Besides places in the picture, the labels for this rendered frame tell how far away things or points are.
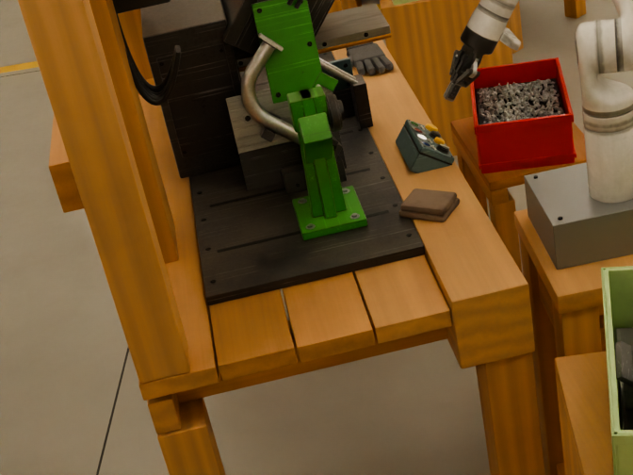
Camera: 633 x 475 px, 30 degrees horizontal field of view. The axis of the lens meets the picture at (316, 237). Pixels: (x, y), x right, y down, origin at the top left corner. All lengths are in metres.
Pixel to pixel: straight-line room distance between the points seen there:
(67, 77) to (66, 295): 2.41
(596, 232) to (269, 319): 0.61
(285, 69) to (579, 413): 0.97
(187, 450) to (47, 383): 1.63
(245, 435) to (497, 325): 1.34
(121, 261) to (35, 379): 1.89
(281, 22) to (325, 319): 0.69
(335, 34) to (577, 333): 0.88
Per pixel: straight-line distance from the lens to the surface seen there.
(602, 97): 2.12
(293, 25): 2.48
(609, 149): 2.16
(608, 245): 2.21
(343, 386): 3.39
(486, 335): 2.12
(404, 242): 2.25
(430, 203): 2.30
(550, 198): 2.24
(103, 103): 1.82
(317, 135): 2.20
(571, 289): 2.15
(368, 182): 2.47
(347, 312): 2.12
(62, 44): 1.79
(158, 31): 2.54
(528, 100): 2.79
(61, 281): 4.26
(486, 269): 2.14
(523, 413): 2.25
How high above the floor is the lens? 2.06
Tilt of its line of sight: 30 degrees down
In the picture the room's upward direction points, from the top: 12 degrees counter-clockwise
